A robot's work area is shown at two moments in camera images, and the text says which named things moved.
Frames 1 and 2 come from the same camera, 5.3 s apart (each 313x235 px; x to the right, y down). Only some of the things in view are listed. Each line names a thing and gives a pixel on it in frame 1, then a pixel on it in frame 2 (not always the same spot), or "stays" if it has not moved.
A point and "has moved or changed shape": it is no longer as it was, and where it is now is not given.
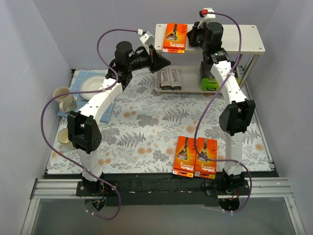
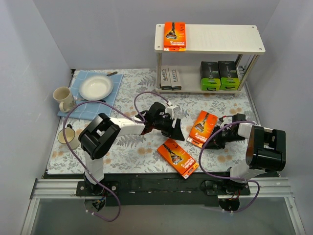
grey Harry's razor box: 166,79 stays
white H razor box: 174,72 stays
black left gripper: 151,59 → 169,127
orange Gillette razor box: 204,168 → 203,128
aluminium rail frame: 255,188 stays
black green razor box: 208,82 stays
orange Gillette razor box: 185,158 has moved or changed shape
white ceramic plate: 91,83 stays
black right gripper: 193,35 → 217,138
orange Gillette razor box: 175,38 stays
